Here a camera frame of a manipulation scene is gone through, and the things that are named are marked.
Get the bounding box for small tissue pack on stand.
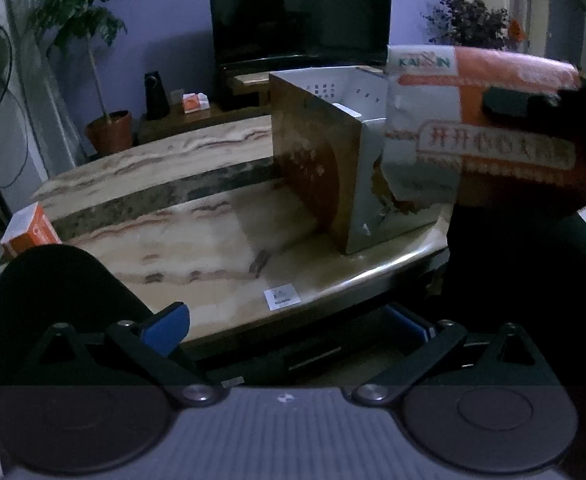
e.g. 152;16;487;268
182;92;210;114

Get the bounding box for wooden TV stand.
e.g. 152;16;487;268
135;64;390;143

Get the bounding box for white apple cardboard box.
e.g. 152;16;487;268
268;65;455;256

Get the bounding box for dark potted plant right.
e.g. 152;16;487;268
424;0;509;50

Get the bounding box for potted ficus tree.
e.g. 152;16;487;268
27;0;132;156

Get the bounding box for white table sticker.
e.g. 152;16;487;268
264;284;302;312

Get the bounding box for black television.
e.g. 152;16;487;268
210;0;392;72

